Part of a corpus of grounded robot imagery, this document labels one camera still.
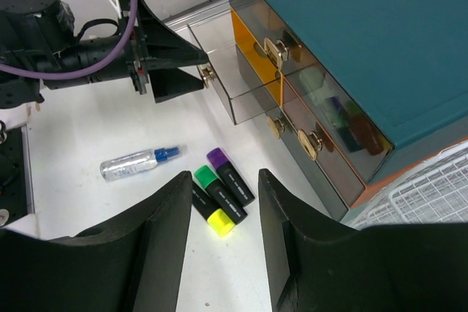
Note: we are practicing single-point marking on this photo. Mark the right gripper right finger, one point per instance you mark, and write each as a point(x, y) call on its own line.
point(317, 264)

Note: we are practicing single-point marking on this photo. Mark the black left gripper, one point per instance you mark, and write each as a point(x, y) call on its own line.
point(154, 47)

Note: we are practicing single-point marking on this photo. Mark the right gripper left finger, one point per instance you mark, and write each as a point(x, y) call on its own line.
point(131, 262)

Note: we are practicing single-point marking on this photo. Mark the small drawer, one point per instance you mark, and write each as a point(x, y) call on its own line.
point(319, 147)
point(242, 91)

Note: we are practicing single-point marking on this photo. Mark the green capsule stapler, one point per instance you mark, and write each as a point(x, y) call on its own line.
point(311, 82)

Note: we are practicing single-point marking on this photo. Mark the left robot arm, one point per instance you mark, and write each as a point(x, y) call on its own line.
point(38, 36)

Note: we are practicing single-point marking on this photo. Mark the yellow highlighter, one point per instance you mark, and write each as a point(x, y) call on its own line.
point(216, 218)

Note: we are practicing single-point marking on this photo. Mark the small clear spray bottle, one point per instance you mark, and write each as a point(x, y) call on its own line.
point(140, 161)

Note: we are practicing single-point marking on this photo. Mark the bottom dark drawer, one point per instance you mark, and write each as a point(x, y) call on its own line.
point(276, 148)

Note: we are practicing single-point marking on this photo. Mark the purple highlighter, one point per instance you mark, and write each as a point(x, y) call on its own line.
point(230, 176)

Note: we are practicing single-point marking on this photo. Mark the green highlighter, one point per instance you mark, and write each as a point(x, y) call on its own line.
point(220, 193)

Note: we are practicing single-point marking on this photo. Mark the teal drawer cabinet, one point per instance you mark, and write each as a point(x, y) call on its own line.
point(403, 62)

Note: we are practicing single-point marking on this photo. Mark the aluminium rail on left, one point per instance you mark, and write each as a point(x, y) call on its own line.
point(206, 11)

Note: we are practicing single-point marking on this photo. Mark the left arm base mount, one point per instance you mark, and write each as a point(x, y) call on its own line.
point(17, 199)

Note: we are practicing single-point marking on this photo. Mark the white wire stacking tray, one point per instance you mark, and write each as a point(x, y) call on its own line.
point(432, 192)

